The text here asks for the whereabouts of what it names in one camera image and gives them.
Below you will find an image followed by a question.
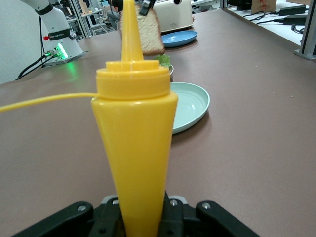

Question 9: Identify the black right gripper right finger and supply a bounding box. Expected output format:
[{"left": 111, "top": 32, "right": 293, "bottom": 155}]
[{"left": 158, "top": 192, "right": 260, "bottom": 237}]

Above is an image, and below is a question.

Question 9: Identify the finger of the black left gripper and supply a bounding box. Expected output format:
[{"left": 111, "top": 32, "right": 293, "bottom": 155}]
[{"left": 139, "top": 0, "right": 157, "bottom": 16}]

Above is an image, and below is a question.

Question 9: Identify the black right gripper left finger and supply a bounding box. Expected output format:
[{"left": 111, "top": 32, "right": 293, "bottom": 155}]
[{"left": 12, "top": 196, "right": 128, "bottom": 237}]

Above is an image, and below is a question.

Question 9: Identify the dark crust bread slice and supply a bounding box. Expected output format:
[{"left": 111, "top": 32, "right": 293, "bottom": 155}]
[{"left": 119, "top": 9, "right": 166, "bottom": 55}]

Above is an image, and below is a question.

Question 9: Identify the green lettuce leaf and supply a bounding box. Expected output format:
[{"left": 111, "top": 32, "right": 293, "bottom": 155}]
[{"left": 154, "top": 54, "right": 171, "bottom": 69}]

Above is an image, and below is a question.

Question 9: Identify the yellow mustard squeeze bottle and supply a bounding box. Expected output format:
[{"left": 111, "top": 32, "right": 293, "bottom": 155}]
[{"left": 0, "top": 0, "right": 179, "bottom": 237}]

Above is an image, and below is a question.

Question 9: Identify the blue plate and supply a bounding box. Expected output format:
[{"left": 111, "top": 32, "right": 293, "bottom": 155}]
[{"left": 160, "top": 30, "right": 198, "bottom": 48}]

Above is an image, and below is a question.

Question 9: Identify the beige plate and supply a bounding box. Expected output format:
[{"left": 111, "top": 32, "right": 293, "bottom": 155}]
[{"left": 158, "top": 63, "right": 175, "bottom": 82}]

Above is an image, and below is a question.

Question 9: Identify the mint green plate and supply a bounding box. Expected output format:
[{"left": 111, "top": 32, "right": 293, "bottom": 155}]
[{"left": 169, "top": 82, "right": 211, "bottom": 135}]

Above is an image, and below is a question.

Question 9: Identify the white toaster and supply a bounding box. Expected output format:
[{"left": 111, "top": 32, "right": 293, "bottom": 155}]
[{"left": 153, "top": 0, "right": 196, "bottom": 34}]

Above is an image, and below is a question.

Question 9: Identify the seated person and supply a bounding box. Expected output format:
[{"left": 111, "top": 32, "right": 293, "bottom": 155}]
[{"left": 106, "top": 0, "right": 124, "bottom": 28}]

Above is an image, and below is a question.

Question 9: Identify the brown cardboard box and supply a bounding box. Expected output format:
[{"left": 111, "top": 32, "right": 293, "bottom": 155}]
[{"left": 251, "top": 0, "right": 277, "bottom": 14}]

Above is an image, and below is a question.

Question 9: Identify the black power adapter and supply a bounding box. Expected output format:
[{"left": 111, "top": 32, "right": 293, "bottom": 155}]
[
  {"left": 278, "top": 4, "right": 307, "bottom": 15},
  {"left": 282, "top": 14, "right": 309, "bottom": 26}
]

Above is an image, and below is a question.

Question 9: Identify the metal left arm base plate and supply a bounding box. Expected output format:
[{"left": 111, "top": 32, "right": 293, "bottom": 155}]
[{"left": 41, "top": 50, "right": 91, "bottom": 67}]

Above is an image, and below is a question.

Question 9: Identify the black cable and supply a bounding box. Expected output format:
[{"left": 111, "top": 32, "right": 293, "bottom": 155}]
[{"left": 15, "top": 50, "right": 61, "bottom": 81}]

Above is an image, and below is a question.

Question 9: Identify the grey aluminium post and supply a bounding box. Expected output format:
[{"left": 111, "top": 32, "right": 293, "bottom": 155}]
[{"left": 293, "top": 0, "right": 316, "bottom": 60}]

